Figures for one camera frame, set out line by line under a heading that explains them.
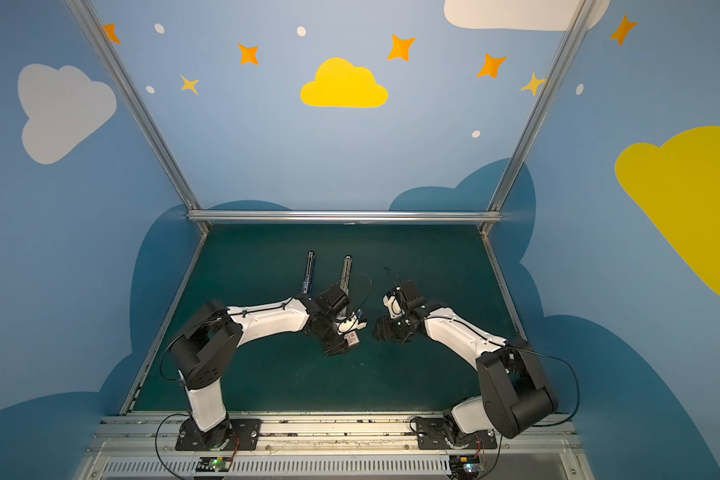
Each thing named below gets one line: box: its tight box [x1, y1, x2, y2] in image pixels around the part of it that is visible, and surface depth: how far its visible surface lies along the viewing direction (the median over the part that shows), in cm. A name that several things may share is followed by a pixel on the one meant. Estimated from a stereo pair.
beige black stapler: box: [340, 254, 353, 295], surface depth 108 cm
